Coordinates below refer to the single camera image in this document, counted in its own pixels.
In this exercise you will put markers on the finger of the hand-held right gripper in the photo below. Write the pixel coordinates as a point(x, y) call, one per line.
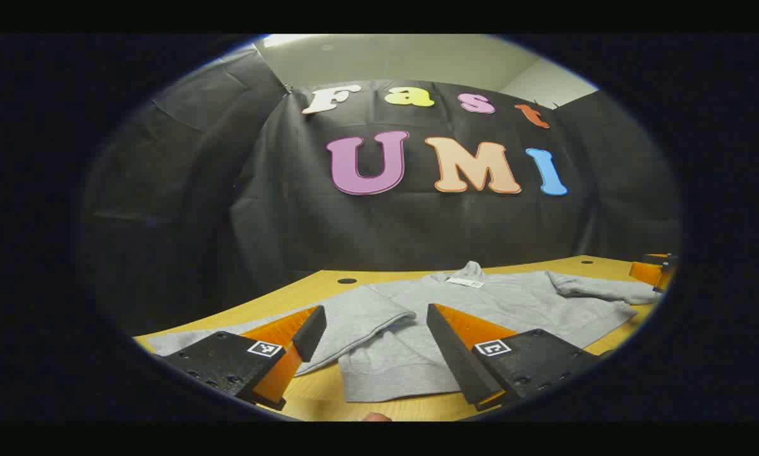
point(666, 280)
point(645, 272)

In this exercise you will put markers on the grey sweatshirt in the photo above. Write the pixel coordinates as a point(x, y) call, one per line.
point(512, 304)

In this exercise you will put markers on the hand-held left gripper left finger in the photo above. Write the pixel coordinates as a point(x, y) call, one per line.
point(309, 332)

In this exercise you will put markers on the black backdrop cloth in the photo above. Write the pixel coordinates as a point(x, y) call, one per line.
point(417, 228)

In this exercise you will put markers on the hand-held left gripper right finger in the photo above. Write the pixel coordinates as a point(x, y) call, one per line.
point(452, 354)

